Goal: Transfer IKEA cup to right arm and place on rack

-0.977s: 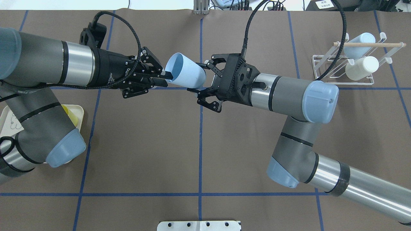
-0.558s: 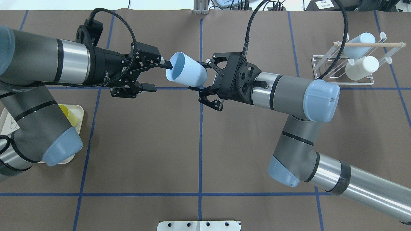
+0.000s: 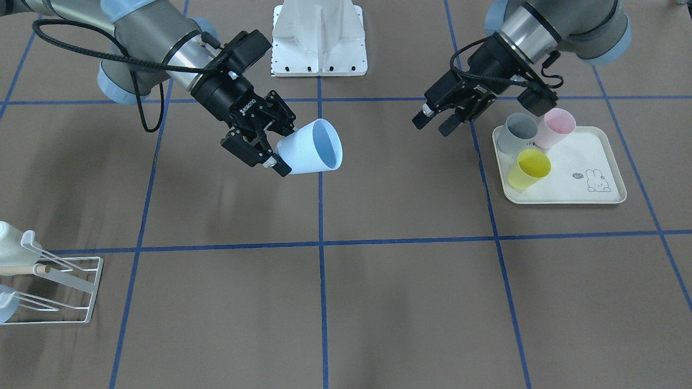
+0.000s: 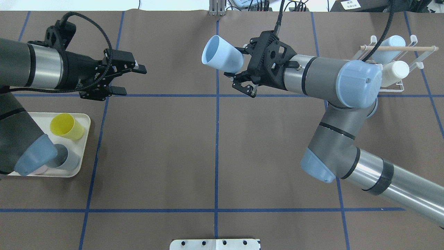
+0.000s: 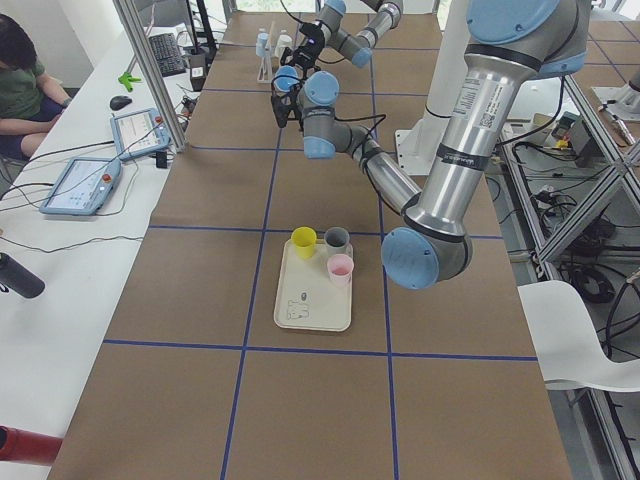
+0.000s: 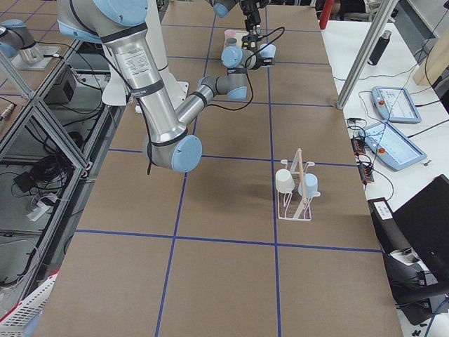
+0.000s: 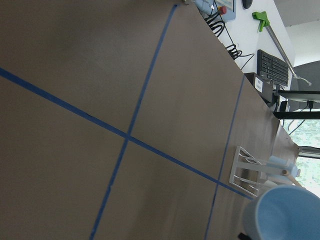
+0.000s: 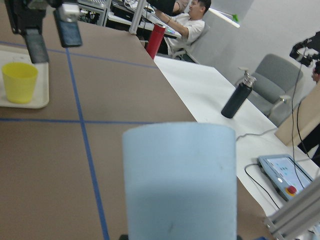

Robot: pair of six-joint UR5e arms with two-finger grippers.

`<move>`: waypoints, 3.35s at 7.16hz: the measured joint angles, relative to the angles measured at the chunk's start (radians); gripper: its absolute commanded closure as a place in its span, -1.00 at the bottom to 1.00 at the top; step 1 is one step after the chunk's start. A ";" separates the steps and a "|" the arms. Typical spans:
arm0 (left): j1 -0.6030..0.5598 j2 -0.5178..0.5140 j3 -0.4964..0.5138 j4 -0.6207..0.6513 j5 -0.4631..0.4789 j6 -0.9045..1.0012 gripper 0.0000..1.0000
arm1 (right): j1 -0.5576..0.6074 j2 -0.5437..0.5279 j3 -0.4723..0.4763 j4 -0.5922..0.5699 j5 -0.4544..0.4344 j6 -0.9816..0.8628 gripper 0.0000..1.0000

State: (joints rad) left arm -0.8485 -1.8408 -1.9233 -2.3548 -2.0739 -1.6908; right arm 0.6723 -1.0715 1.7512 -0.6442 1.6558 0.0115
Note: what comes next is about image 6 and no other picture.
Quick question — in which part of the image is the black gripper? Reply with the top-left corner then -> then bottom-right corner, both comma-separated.
240,0 -> 263,28

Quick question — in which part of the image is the cream white plastic cup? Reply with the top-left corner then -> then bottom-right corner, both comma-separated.
275,168 -> 295,194

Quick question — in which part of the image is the light blue plastic cup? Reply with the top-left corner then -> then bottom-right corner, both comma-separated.
297,173 -> 319,197

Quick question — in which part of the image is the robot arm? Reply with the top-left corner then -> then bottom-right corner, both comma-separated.
208,0 -> 269,31
58,1 -> 276,173

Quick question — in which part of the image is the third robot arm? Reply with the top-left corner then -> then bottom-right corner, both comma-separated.
1,19 -> 60,71

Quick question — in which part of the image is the grey plastic cup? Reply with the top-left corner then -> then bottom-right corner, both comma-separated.
225,37 -> 237,48

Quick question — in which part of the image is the cream plastic tray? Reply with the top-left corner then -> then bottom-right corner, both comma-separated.
223,29 -> 248,49

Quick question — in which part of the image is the black water bottle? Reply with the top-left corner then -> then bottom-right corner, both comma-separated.
368,29 -> 392,66

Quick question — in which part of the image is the blue teach pendant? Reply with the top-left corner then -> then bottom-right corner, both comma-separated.
358,120 -> 427,171
372,86 -> 422,124

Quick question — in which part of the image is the orange terminal block board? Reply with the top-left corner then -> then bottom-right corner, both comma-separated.
351,136 -> 375,186

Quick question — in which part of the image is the black laptop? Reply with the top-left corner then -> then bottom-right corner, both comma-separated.
394,174 -> 448,281

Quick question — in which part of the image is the black labelled box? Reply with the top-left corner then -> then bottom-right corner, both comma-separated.
368,198 -> 420,265

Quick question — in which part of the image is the white power strip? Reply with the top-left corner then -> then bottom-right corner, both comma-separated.
27,195 -> 57,222

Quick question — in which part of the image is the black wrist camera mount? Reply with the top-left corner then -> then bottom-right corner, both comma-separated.
241,31 -> 259,52

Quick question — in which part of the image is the aluminium frame post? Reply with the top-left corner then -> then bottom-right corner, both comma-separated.
336,0 -> 398,110

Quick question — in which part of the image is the white wire cup rack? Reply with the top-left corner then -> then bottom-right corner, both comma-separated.
276,148 -> 321,221

